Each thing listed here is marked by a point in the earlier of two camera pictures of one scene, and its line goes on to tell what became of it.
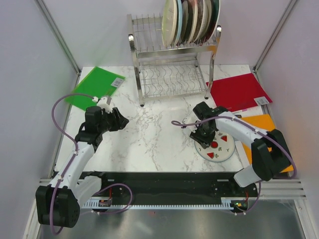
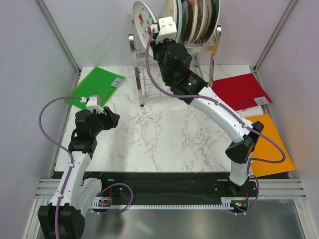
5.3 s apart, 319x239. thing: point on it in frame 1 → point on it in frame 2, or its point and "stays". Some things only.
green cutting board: (98, 83) stays
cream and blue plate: (179, 23) stays
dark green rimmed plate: (216, 7) stays
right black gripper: (204, 142) → (156, 46)
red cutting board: (239, 92) stays
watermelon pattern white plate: (221, 148) → (143, 19)
